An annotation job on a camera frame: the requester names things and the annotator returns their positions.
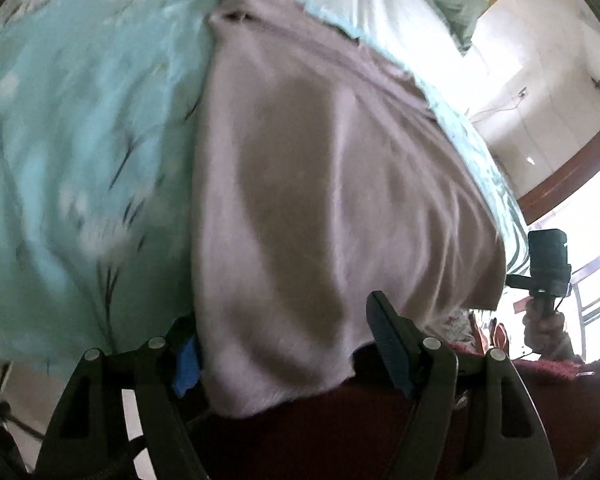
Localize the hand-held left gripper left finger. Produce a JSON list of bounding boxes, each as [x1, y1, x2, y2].
[[32, 312, 211, 480]]

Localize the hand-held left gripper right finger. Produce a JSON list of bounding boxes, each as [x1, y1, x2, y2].
[[365, 290, 563, 480]]

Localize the pink knitted garment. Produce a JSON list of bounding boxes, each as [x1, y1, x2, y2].
[[190, 0, 508, 418]]

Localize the person's right hand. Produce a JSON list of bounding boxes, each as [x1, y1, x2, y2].
[[522, 297, 576, 361]]

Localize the teal floral bed sheet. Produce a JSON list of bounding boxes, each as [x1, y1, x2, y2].
[[0, 0, 531, 376]]

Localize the white striped pillow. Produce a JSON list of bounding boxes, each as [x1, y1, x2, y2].
[[300, 0, 481, 111]]

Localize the brown wooden door frame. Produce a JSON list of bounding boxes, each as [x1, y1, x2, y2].
[[517, 117, 600, 226]]

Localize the black cord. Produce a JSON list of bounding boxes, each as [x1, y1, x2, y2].
[[0, 360, 48, 480]]

